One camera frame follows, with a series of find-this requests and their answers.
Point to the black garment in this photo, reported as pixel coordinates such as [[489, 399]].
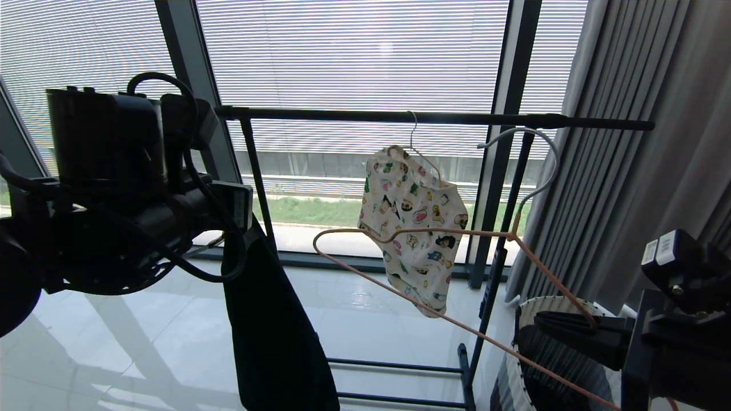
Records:
[[274, 342]]

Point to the white laundry basket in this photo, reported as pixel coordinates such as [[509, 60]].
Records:
[[531, 311]]

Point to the cream printed garment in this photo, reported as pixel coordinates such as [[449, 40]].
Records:
[[411, 200]]

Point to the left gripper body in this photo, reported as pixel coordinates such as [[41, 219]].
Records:
[[194, 211]]

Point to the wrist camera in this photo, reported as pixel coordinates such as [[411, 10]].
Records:
[[183, 123], [685, 268]]

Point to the pink clothes hanger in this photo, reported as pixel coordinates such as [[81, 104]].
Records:
[[511, 233], [412, 137]]

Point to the window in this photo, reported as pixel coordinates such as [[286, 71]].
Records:
[[188, 45]]

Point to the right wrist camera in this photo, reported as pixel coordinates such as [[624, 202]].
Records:
[[685, 268]]

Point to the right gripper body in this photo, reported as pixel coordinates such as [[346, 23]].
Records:
[[679, 365]]

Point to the black clothes rack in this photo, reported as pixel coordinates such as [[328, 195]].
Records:
[[342, 116]]

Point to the beige curtain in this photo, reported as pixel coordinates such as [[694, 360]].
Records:
[[628, 171]]

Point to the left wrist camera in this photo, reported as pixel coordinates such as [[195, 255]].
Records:
[[183, 123]]

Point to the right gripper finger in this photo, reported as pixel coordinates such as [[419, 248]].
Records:
[[599, 348], [582, 322]]

